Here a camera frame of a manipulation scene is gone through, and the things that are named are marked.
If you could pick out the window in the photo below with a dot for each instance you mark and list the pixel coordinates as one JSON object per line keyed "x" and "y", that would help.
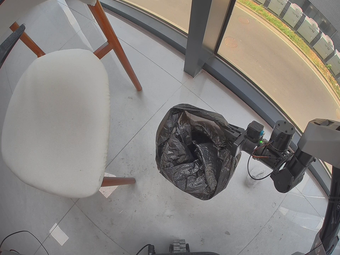
{"x": 209, "y": 22}

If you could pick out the clear plastic wrapper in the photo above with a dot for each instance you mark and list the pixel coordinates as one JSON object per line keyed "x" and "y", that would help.
{"x": 256, "y": 175}

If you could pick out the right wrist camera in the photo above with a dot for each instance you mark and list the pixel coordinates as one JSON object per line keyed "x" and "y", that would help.
{"x": 255, "y": 131}

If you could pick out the white wooden chair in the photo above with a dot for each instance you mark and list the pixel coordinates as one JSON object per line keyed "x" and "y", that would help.
{"x": 58, "y": 115}

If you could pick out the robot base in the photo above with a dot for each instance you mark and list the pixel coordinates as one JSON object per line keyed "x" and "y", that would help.
{"x": 186, "y": 248}

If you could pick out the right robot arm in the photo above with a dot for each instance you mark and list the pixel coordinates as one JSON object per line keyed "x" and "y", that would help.
{"x": 297, "y": 158}

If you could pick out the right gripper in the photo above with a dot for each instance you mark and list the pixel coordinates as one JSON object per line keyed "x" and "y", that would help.
{"x": 243, "y": 143}

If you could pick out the black plastic bag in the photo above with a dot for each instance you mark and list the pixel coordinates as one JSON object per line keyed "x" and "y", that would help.
{"x": 186, "y": 163}

